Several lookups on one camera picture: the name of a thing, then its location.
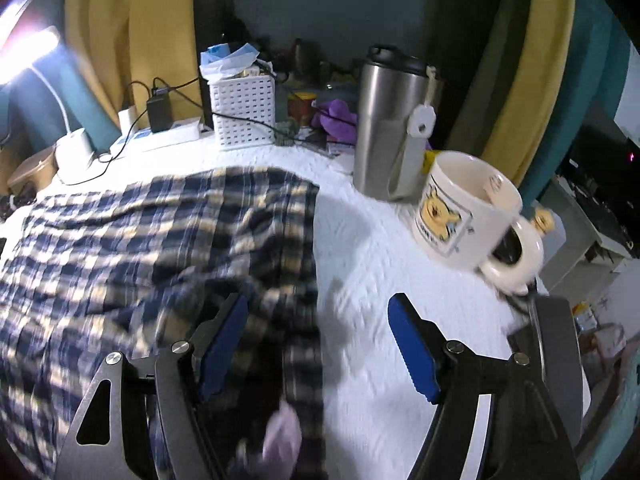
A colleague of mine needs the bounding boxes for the blue plaid pants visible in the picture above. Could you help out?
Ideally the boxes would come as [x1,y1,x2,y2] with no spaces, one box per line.
[1,167,326,479]

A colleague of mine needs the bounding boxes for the cream bear mug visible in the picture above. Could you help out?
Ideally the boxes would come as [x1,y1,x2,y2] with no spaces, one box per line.
[411,151,555,295]

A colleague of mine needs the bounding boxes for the brown lidded container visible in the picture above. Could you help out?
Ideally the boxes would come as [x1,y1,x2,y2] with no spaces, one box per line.
[8,146,58,194]

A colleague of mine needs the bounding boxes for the white desk lamp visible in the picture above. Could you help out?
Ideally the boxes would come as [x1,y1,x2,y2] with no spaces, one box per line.
[1,26,94,179]

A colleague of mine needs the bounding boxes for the white power strip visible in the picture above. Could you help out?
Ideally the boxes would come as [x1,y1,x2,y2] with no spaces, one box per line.
[110,117,210,157]

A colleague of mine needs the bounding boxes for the white usb charger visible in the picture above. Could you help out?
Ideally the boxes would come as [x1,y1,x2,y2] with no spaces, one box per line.
[118,105,137,136]

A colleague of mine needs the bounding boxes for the black power adapter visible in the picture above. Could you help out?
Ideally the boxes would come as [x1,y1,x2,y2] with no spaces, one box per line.
[146,88,174,133]

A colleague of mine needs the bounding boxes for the teal curtain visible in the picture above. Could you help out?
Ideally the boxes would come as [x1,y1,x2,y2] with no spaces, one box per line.
[8,46,120,153]

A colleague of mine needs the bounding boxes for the white lattice basket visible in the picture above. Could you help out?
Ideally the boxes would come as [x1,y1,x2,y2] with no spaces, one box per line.
[209,75,276,151]

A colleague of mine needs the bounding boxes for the steel travel tumbler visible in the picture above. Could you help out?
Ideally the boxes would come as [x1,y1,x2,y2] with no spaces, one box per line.
[352,44,440,202]

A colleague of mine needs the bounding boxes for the purple cloth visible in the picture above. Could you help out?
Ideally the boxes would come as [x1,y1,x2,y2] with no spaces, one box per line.
[310,99,358,144]

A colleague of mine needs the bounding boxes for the orange box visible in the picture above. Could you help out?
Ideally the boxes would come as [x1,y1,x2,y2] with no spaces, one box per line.
[288,91,317,127]

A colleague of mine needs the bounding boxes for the blue face masks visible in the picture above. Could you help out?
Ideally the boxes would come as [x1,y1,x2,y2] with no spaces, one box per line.
[200,44,274,84]

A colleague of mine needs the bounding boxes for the yellow curtain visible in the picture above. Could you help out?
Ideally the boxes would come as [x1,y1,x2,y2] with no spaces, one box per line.
[64,0,198,128]

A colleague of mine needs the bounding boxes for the black power cable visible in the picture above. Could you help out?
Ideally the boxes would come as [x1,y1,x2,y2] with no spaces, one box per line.
[96,77,359,168]

